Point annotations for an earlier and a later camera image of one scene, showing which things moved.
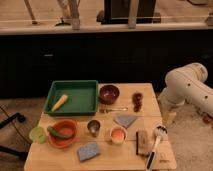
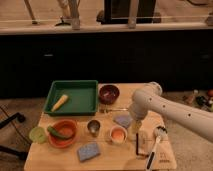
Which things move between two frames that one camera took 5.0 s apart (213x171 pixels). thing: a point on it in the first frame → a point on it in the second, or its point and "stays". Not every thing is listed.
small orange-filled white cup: [118, 134] stays
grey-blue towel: [124, 120] stays
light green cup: [37, 135] stays
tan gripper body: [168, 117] → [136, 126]
